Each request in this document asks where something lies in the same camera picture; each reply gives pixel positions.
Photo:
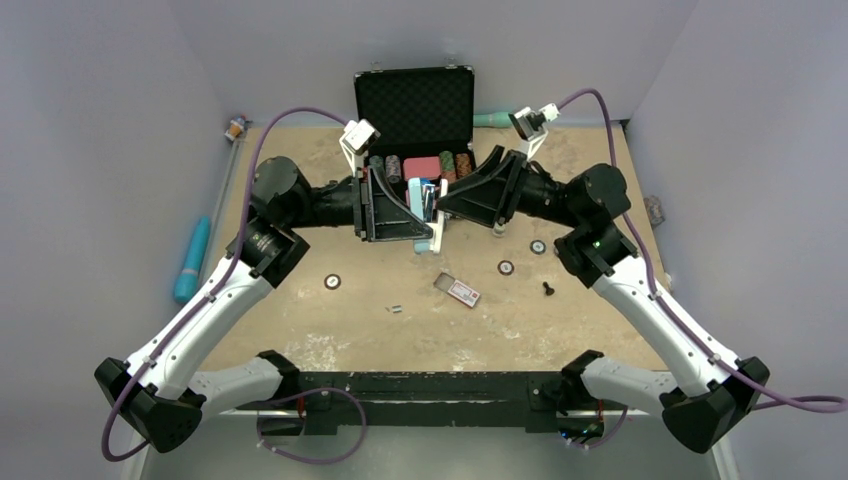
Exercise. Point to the red white staple box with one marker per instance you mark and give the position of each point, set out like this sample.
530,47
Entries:
457,290

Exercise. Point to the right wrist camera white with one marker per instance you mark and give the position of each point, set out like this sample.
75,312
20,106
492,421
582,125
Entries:
532,127

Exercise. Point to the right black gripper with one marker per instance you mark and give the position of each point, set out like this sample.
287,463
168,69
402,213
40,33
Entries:
491,194

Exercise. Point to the blue white poker chip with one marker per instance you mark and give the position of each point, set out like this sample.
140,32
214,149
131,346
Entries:
538,247

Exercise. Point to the mint green flashlight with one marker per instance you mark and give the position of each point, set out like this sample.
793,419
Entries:
498,120

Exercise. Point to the small orange bottle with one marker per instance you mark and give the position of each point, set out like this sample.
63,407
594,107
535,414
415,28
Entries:
237,126

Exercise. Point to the black poker chip case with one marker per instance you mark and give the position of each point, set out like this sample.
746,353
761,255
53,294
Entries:
419,112

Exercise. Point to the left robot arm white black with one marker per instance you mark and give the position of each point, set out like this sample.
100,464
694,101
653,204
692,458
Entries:
160,390

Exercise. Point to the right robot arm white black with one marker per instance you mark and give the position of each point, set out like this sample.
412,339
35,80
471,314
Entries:
706,388

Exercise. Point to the red poker chip on table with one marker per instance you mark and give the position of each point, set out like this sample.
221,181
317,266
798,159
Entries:
505,268

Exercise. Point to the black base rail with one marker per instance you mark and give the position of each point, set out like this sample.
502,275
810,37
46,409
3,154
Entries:
534,401

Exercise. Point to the blue cylinder tool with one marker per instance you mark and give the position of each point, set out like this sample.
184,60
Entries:
186,283

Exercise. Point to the light blue stapler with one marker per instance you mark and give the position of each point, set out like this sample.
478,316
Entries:
422,196

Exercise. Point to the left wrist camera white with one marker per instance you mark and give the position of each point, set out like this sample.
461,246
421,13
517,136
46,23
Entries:
357,138

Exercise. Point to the poker chip near left gripper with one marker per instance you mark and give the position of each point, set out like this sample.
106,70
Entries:
332,281

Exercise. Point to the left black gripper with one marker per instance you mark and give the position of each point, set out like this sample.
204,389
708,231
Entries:
388,217

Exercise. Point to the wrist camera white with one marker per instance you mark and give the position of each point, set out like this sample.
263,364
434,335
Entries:
357,138
532,127

